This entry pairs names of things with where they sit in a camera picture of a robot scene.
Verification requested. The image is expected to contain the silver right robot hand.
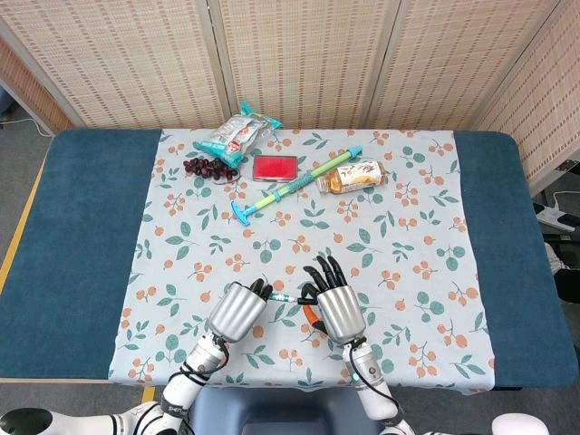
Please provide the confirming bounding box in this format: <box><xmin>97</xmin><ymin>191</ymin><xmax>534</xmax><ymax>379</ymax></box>
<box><xmin>297</xmin><ymin>255</ymin><xmax>368</xmax><ymax>345</ymax></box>

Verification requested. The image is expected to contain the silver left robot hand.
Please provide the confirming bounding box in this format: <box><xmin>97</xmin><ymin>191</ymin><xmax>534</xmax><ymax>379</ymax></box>
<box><xmin>208</xmin><ymin>277</ymin><xmax>275</xmax><ymax>343</ymax></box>

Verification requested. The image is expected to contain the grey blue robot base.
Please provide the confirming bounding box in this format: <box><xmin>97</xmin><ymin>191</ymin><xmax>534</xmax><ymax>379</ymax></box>
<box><xmin>188</xmin><ymin>386</ymin><xmax>378</xmax><ymax>435</ymax></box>

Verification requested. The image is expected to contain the floral leaf and berry tablecloth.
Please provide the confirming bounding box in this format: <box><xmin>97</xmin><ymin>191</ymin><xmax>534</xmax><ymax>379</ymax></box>
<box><xmin>107</xmin><ymin>128</ymin><xmax>497</xmax><ymax>395</ymax></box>

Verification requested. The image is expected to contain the blue green telescopic stick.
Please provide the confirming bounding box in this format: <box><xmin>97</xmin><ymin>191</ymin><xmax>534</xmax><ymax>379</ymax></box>
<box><xmin>230</xmin><ymin>144</ymin><xmax>364</xmax><ymax>227</ymax></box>

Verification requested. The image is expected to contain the amber tea bottle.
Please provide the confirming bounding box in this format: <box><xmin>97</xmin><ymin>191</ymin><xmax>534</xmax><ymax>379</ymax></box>
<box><xmin>314</xmin><ymin>159</ymin><xmax>389</xmax><ymax>196</ymax></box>

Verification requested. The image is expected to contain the dark red grape bunch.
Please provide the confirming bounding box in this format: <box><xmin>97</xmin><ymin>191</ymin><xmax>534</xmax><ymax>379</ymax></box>
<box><xmin>182</xmin><ymin>156</ymin><xmax>240</xmax><ymax>183</ymax></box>

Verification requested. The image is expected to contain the red ink pad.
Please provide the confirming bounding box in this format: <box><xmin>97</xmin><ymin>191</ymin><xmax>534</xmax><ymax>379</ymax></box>
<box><xmin>251</xmin><ymin>153</ymin><xmax>300</xmax><ymax>183</ymax></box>

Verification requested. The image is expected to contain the dark blue table cover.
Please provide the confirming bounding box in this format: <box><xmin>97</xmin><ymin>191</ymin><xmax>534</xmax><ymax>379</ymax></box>
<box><xmin>0</xmin><ymin>129</ymin><xmax>580</xmax><ymax>392</ymax></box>

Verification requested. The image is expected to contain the teal and silver snack bag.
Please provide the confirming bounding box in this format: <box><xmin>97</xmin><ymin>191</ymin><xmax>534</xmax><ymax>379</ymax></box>
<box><xmin>192</xmin><ymin>100</ymin><xmax>285</xmax><ymax>166</ymax></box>

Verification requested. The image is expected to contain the black and white object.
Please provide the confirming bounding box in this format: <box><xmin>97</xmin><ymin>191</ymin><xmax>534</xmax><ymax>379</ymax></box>
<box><xmin>542</xmin><ymin>241</ymin><xmax>580</xmax><ymax>301</ymax></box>

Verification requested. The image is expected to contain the white power strip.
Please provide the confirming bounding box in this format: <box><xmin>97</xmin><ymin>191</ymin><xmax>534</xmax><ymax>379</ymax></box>
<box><xmin>536</xmin><ymin>202</ymin><xmax>580</xmax><ymax>236</ymax></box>

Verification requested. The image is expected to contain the woven bamboo screen panel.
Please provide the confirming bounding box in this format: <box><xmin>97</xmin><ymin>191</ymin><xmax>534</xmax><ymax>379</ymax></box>
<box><xmin>470</xmin><ymin>0</ymin><xmax>580</xmax><ymax>197</ymax></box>
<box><xmin>0</xmin><ymin>0</ymin><xmax>233</xmax><ymax>131</ymax></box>
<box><xmin>207</xmin><ymin>0</ymin><xmax>403</xmax><ymax>131</ymax></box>
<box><xmin>0</xmin><ymin>34</ymin><xmax>74</xmax><ymax>136</ymax></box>
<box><xmin>365</xmin><ymin>0</ymin><xmax>547</xmax><ymax>133</ymax></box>

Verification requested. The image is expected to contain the blue object behind screen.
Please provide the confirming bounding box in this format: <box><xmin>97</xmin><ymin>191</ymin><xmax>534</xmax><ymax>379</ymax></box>
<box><xmin>0</xmin><ymin>84</ymin><xmax>15</xmax><ymax>120</ymax></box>

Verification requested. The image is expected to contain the white power cable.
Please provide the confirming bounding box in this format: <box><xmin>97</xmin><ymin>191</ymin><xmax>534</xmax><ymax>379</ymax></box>
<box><xmin>540</xmin><ymin>188</ymin><xmax>580</xmax><ymax>214</ymax></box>

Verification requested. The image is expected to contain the thin white floor cable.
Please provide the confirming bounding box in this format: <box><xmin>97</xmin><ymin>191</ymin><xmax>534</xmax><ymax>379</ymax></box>
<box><xmin>0</xmin><ymin>117</ymin><xmax>54</xmax><ymax>138</ymax></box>

